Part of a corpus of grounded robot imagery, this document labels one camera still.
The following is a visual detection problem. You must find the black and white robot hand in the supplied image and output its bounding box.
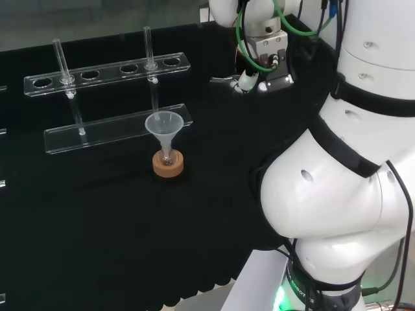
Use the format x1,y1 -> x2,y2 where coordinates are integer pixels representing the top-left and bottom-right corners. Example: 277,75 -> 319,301
209,73 -> 294,95

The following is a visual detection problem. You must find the translucent plastic funnel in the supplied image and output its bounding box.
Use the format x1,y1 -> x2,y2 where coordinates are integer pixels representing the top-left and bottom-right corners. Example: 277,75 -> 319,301
144,111 -> 185,160

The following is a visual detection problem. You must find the glass round-bottom flask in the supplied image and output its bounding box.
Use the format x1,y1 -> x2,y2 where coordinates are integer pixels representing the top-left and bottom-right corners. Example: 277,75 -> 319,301
158,147 -> 178,168

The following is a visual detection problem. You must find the clear acrylic funnel stand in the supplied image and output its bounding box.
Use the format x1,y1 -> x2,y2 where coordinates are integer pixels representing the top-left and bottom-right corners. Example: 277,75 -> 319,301
23,26 -> 194,155

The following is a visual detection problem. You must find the black bench cloth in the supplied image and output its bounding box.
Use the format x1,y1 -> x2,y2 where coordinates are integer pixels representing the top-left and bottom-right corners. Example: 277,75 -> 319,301
0,19 -> 340,311

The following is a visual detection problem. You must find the green cable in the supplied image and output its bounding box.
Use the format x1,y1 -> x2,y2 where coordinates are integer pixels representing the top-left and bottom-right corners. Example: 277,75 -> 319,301
271,0 -> 335,37
235,3 -> 279,73

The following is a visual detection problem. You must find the cork ring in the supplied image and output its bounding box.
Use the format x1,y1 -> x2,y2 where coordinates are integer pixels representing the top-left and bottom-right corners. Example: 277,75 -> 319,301
152,149 -> 185,179

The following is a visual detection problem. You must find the black cable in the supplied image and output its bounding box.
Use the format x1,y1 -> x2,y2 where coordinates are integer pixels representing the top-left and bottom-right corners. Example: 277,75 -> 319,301
385,159 -> 415,311

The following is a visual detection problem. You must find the grey metal base plate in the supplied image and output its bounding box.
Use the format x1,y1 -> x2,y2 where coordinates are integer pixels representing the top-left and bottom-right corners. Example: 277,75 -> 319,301
225,248 -> 293,311

